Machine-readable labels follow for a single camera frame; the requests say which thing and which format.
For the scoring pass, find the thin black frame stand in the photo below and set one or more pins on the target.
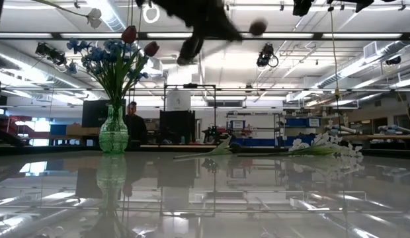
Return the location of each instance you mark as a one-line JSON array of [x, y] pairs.
[[190, 86]]

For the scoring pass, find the black spotlight cluster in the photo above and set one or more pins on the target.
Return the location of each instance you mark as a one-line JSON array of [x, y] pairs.
[[51, 54]]

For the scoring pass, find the blue artificial flower bunch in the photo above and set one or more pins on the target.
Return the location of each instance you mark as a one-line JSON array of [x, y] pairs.
[[74, 44], [97, 54]]

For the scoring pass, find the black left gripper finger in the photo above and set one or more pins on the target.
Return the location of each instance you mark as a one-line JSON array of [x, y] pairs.
[[191, 49], [221, 23]]

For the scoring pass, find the long rig light bar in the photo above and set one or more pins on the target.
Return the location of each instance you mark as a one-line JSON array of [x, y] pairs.
[[92, 35]]

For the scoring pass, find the person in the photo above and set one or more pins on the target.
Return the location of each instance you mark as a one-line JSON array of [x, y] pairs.
[[136, 129]]

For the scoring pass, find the red artificial tulip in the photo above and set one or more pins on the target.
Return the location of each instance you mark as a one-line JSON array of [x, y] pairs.
[[129, 34], [151, 49]]

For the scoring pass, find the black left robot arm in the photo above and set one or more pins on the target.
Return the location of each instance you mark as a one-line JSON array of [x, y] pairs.
[[140, 2]]

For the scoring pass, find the green glass vase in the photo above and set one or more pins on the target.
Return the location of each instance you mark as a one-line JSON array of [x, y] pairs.
[[113, 135]]

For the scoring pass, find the white artificial flower bunch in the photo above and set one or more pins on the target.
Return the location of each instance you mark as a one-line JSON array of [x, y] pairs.
[[299, 144], [94, 16]]

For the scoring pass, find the black monitor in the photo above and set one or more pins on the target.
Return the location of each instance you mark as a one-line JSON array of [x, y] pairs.
[[92, 114]]

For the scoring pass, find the white cylinder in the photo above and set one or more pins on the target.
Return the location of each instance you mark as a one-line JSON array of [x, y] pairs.
[[178, 100]]

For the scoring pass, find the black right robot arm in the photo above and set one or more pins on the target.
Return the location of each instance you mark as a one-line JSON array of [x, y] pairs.
[[388, 1]]

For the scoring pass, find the blue storage bin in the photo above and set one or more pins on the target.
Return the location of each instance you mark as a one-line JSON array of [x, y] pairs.
[[297, 122]]

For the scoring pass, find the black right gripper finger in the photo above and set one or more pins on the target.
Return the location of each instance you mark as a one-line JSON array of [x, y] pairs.
[[301, 6]]

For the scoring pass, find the small black robot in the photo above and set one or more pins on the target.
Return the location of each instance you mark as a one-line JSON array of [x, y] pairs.
[[212, 132]]

